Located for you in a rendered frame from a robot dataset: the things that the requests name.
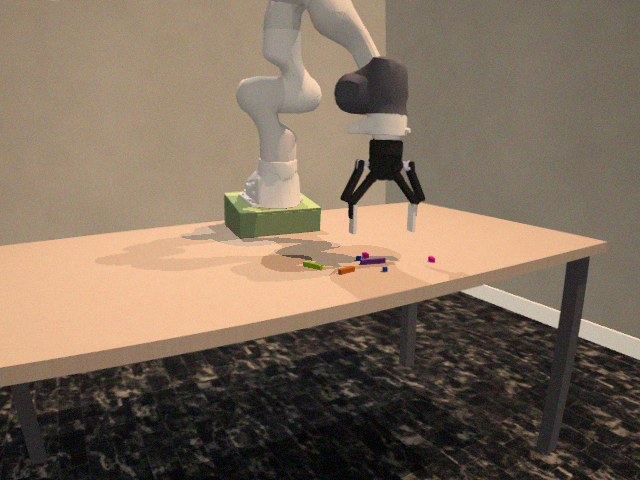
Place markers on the purple rod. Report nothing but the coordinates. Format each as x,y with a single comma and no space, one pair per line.
372,261

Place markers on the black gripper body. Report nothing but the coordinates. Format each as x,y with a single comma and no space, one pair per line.
388,153

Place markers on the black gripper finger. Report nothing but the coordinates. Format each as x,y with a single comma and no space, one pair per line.
360,165
409,167

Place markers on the lime green rod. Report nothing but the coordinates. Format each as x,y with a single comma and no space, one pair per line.
312,265

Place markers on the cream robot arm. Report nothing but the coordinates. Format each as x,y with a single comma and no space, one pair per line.
379,90

